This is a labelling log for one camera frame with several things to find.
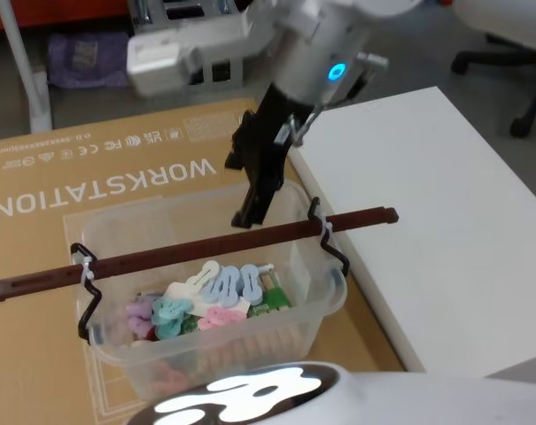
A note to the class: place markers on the clear plastic bin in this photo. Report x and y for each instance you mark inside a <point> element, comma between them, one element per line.
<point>294,341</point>

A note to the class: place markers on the white plastic clip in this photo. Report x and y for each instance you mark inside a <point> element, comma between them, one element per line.
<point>203,274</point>

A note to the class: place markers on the orange shelf board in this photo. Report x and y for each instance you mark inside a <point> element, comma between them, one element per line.
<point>50,11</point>

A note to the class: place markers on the green printed packet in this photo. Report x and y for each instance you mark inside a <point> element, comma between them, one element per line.
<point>274,299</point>

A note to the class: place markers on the white zip tie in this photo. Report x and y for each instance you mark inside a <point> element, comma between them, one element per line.
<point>326,226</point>
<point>87,271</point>

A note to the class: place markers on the teal plastic clip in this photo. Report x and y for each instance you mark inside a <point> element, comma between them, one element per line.
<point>170,316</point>

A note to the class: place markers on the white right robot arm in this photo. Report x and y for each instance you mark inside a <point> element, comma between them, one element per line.
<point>427,398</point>

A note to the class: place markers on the light blue plastic clip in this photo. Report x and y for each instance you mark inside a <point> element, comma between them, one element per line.
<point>221,288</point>
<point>250,283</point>

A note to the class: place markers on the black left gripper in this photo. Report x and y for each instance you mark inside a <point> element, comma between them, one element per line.
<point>271,141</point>

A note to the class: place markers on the white table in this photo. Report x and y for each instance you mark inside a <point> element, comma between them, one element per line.
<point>427,221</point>

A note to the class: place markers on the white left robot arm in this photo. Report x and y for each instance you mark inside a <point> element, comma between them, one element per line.
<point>312,57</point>

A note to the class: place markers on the purple plastic clip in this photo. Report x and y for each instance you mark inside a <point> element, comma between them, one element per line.
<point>139,314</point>

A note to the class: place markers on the brown printed cardboard box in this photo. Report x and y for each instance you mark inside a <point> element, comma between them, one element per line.
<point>37,265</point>

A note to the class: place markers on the pink plastic clip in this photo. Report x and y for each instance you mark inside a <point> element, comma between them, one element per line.
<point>221,318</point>

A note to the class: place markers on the dark brown slotted rod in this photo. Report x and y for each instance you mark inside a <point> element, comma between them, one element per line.
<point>205,250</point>

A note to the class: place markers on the white metal post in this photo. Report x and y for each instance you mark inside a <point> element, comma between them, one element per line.
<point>26,66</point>

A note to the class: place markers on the purple cloth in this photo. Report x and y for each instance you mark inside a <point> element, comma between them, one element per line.
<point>86,59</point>

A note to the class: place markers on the black office chair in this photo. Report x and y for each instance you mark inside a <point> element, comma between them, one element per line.
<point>515,57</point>

